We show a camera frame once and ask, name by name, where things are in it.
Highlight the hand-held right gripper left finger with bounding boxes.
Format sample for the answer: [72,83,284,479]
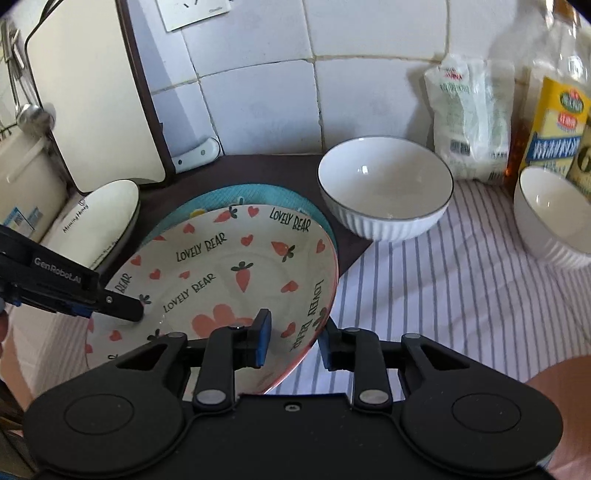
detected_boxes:
[115,309,272,414]

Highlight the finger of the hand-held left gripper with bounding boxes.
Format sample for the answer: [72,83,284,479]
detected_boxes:
[93,291,145,323]

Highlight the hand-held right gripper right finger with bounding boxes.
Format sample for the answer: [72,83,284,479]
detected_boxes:
[318,318,462,412]

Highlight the carrot print plate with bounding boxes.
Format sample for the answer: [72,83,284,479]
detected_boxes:
[85,203,339,396]

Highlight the teal plate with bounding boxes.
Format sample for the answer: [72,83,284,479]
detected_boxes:
[152,183,339,259]

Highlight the white ribbed bowl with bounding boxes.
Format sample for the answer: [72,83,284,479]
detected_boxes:
[513,165,591,269]
[318,135,454,242]

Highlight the white plate with black lettering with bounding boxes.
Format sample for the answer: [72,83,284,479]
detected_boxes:
[44,179,142,278]

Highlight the white appliance with blue sticker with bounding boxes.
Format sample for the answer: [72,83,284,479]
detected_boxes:
[0,134,86,247]

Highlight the striped cloth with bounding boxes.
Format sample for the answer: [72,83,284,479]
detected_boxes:
[268,178,591,398]

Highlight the metal ladle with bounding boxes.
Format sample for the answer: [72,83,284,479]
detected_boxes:
[0,18,57,138]

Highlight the white cutting board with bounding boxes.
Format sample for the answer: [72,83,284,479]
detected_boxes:
[25,0,168,195]

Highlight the dark wooden board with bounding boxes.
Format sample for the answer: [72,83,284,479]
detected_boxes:
[115,0,179,188]

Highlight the white plastic bag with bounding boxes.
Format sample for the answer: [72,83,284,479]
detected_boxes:
[424,52,514,186]

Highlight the clear bottle pale label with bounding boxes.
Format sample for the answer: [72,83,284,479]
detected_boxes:
[567,131,591,197]

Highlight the yellow label oil bottle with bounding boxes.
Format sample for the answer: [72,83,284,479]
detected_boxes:
[505,0,591,197]

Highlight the white handled knife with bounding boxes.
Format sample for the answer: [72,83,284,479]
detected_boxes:
[172,137,221,174]

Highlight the white wall socket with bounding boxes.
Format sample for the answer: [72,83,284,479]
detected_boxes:
[157,0,232,32]

